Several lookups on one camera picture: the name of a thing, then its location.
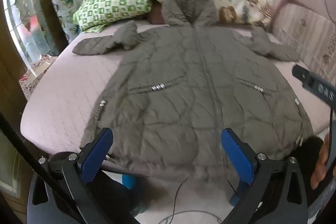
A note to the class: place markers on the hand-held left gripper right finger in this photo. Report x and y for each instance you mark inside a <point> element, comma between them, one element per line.
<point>237,154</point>

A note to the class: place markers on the reddish brown pillow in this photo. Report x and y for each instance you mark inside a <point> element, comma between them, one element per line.
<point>156,15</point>

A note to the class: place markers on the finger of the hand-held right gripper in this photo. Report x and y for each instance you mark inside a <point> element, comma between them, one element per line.
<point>304,77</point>

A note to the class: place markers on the striped pink cushion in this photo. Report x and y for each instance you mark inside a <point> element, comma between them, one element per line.
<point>309,32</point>

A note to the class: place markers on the grey quilted hooded jacket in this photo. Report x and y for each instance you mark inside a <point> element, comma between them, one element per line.
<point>183,82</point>

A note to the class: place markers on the pale patterned pillow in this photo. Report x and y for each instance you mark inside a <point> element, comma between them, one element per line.
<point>64,3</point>

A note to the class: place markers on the person's right hand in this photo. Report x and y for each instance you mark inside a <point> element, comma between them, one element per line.
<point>321,166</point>

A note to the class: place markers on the bed with pink sheet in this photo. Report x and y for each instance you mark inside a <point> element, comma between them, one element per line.
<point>65,98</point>

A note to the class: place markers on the brown wooden post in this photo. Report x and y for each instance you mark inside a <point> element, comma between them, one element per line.
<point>48,3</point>

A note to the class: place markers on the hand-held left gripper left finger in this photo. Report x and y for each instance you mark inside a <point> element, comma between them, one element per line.
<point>96,154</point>

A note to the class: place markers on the green checkered pillow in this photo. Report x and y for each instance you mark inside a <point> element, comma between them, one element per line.
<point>113,3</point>

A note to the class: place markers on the red flower print cloth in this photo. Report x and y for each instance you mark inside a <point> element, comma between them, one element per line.
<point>34,74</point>

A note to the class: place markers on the window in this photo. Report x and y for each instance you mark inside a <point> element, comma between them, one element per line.
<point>25,16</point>

